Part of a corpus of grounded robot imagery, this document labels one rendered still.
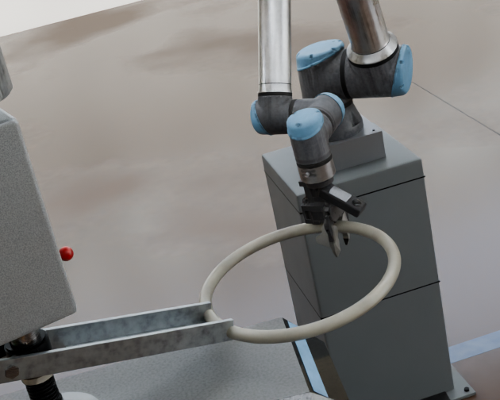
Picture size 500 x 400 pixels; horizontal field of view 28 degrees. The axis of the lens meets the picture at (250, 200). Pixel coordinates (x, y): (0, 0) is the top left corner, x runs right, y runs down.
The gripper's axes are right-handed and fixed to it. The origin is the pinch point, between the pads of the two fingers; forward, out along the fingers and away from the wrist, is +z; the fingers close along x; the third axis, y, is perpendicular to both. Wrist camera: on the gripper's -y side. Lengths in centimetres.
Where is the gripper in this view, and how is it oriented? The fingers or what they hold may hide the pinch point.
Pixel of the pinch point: (344, 246)
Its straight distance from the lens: 256.3
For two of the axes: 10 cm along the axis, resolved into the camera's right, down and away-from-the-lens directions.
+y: -8.4, -0.1, 5.4
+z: 2.6, 8.7, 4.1
